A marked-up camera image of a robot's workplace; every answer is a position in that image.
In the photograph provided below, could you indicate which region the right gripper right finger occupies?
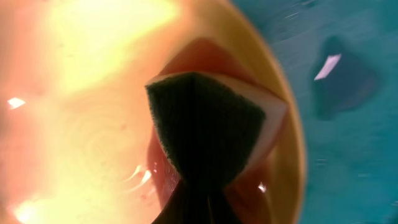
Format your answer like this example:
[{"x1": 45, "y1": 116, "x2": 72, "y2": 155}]
[{"x1": 208, "y1": 190, "x2": 242, "y2": 224}]

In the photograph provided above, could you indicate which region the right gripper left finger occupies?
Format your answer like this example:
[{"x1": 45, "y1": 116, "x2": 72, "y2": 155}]
[{"x1": 152, "y1": 180, "x2": 208, "y2": 224}]

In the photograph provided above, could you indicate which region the green sponge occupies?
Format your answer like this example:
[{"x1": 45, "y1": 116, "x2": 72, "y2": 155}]
[{"x1": 146, "y1": 72, "x2": 288, "y2": 190}]

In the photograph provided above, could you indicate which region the yellow plate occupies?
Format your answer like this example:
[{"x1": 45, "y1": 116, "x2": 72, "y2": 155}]
[{"x1": 1, "y1": 1, "x2": 306, "y2": 223}]

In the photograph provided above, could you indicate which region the teal plastic tray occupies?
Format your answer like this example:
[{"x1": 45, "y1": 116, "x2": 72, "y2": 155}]
[{"x1": 236, "y1": 0, "x2": 397, "y2": 223}]

